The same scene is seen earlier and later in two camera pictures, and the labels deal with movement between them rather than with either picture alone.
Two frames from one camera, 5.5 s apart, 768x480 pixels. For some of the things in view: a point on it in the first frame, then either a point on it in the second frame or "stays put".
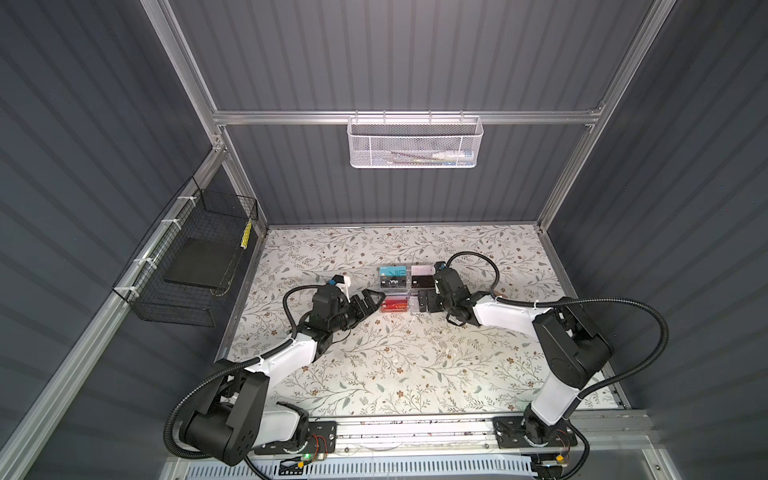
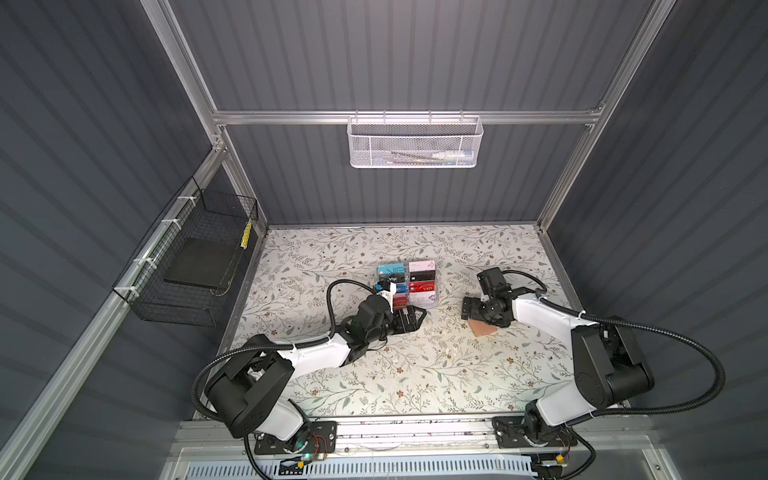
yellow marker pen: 246,234 stays put
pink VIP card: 423,270 stays put
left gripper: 367,306 to 411,324
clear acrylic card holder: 399,286 stays put
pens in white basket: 439,157 stays put
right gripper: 431,295 to 474,313
